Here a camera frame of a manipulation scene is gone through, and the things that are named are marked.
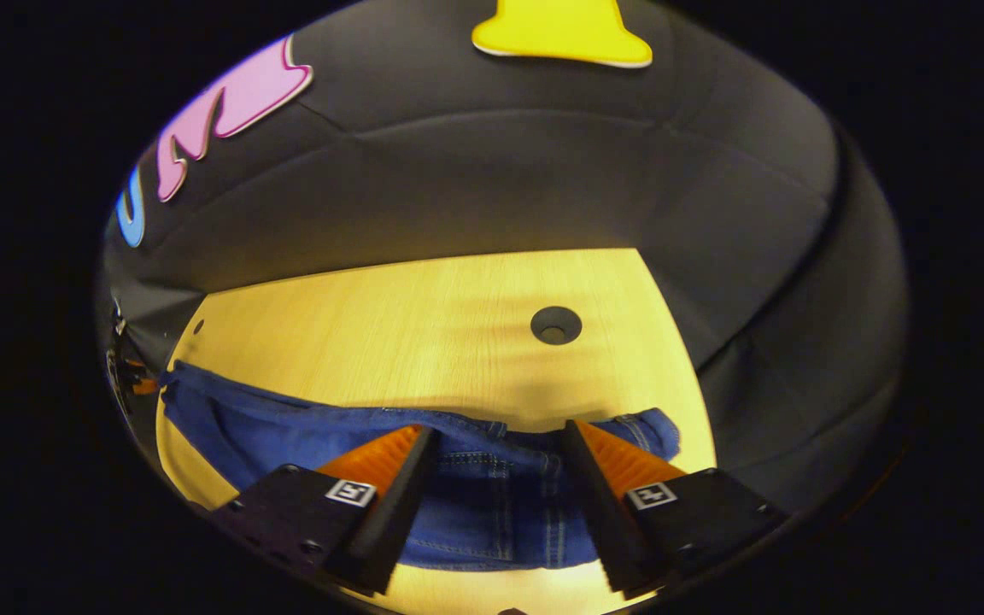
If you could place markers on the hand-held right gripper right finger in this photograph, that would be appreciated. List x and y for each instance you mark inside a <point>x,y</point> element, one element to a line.
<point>599,512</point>

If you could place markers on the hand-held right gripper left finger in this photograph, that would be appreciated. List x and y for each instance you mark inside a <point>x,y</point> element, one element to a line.
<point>398,512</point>

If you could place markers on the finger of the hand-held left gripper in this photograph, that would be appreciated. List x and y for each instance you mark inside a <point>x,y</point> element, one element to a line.
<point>145,386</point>

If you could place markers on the blue denim jeans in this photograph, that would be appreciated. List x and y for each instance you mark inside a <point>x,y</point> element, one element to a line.
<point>475,512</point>

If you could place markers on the black backdrop cloth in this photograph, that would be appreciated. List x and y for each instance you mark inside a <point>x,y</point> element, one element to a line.
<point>543,171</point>

